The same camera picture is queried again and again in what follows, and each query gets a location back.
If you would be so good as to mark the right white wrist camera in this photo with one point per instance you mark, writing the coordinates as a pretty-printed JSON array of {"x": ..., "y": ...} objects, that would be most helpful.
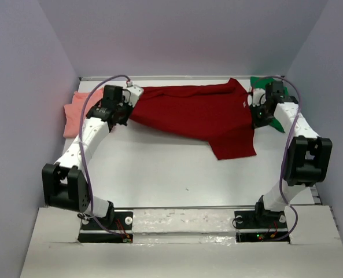
[{"x": 257, "y": 97}]

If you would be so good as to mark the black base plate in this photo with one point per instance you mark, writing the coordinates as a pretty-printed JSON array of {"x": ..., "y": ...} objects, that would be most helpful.
[
  {"x": 252, "y": 226},
  {"x": 118, "y": 232}
]

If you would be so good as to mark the folded pink t shirt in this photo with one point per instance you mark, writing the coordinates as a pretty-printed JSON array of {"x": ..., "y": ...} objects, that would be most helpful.
[{"x": 72, "y": 114}]

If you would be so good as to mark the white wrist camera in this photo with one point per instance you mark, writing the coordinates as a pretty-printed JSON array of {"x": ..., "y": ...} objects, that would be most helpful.
[
  {"x": 133, "y": 93},
  {"x": 257, "y": 97}
]

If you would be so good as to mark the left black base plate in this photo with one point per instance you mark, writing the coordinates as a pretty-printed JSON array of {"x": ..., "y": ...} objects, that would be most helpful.
[{"x": 118, "y": 232}]

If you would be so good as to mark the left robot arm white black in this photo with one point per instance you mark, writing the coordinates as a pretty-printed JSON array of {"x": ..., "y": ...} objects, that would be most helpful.
[{"x": 66, "y": 183}]

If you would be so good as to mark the crumpled green t shirt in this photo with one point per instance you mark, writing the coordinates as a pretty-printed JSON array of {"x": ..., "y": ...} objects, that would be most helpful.
[{"x": 280, "y": 129}]

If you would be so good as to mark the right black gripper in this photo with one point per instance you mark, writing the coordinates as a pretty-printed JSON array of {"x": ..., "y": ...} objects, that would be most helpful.
[{"x": 256, "y": 114}]

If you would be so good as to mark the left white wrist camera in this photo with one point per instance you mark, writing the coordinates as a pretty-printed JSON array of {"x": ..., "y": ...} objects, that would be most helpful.
[{"x": 133, "y": 93}]

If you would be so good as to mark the dark red t shirt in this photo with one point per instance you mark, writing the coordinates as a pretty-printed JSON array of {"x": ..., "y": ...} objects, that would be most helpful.
[{"x": 217, "y": 114}]

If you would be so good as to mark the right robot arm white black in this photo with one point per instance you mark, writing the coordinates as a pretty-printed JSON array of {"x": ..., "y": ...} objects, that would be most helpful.
[{"x": 306, "y": 154}]

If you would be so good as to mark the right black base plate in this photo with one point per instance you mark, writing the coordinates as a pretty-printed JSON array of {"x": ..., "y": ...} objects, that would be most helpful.
[{"x": 252, "y": 226}]

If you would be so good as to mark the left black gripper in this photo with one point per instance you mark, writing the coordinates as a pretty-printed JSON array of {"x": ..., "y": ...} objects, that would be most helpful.
[{"x": 124, "y": 113}]

